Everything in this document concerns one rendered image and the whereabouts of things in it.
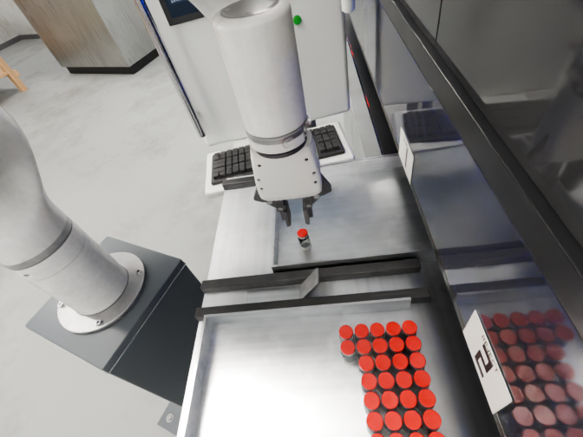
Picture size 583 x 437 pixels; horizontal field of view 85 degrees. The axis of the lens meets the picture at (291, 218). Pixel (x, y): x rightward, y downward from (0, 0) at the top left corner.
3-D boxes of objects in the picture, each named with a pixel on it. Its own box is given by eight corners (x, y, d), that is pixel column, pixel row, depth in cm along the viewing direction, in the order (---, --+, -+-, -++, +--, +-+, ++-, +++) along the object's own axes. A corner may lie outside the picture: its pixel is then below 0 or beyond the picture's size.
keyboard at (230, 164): (333, 127, 101) (333, 120, 100) (344, 153, 92) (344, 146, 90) (212, 158, 103) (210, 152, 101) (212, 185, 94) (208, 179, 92)
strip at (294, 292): (322, 283, 58) (317, 266, 53) (323, 299, 56) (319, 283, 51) (247, 290, 60) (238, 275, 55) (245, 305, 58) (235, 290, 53)
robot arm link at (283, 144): (309, 98, 44) (311, 117, 46) (247, 107, 45) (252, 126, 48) (311, 133, 39) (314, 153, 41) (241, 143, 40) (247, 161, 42)
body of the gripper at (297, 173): (314, 113, 45) (321, 172, 54) (245, 123, 47) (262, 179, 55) (317, 144, 40) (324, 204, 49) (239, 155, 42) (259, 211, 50)
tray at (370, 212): (423, 162, 73) (425, 150, 70) (464, 257, 56) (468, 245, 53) (278, 183, 78) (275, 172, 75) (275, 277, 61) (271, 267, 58)
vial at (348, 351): (355, 349, 49) (354, 338, 46) (357, 364, 48) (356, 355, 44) (341, 350, 49) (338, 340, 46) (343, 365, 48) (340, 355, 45)
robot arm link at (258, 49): (245, 106, 46) (243, 144, 39) (212, -1, 36) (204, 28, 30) (302, 94, 45) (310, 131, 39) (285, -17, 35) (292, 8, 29)
